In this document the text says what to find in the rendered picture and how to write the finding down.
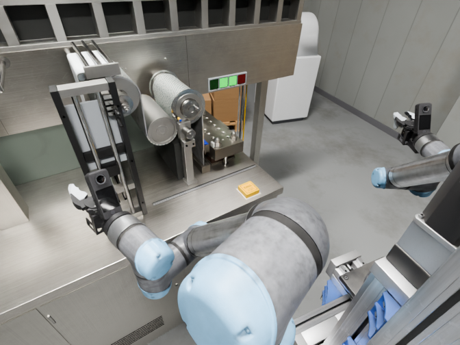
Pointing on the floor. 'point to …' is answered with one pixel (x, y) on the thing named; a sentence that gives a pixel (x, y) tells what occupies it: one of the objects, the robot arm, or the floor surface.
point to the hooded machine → (295, 101)
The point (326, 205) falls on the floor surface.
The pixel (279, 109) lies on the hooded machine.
